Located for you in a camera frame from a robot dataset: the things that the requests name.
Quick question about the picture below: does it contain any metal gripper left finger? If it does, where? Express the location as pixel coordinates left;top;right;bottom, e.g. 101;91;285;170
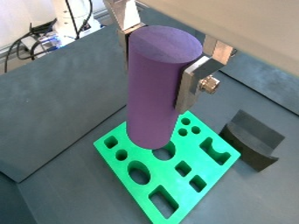
102;0;145;64

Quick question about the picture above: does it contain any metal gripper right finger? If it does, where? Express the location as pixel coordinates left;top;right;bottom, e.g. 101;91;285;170
174;35;233;114

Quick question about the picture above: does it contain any purple cylinder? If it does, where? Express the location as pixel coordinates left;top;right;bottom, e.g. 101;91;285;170
126;25;201;150

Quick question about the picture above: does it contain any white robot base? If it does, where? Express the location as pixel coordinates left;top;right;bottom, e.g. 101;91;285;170
22;0;102;51

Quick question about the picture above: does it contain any dark grey curved block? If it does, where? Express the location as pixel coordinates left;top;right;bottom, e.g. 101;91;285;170
219;110;285;172

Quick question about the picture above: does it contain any green shape sorter board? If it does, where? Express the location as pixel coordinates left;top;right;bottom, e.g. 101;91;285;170
93;112;239;224

